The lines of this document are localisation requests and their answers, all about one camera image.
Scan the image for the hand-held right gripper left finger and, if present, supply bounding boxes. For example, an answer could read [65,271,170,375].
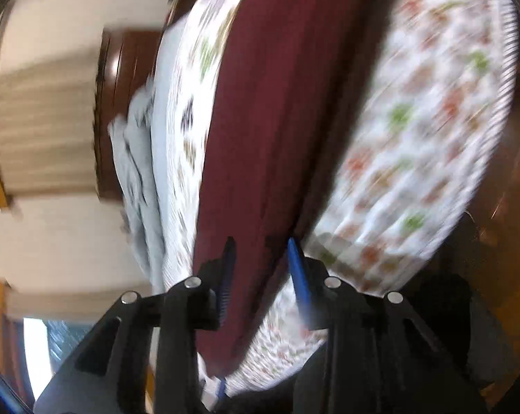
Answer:
[33,237,237,414]

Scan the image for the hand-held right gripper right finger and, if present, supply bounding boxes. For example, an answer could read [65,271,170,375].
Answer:
[287,237,487,414]

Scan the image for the maroon pants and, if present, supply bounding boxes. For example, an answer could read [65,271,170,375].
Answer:
[191,0,401,376]

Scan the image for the grey blanket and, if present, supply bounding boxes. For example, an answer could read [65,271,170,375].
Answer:
[108,82,166,285]

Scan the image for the beige window valance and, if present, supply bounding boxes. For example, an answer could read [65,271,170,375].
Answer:
[3,285,153,322]

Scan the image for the floral quilted bedsheet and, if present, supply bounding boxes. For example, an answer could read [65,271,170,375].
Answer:
[150,0,520,402]

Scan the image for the dark wooden wardrobe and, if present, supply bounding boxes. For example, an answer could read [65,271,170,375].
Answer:
[94,0,220,201]

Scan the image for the wooden framed window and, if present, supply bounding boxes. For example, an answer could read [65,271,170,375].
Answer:
[0,280,97,402]

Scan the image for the beige pleated curtain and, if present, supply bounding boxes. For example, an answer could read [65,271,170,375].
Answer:
[0,62,103,201]

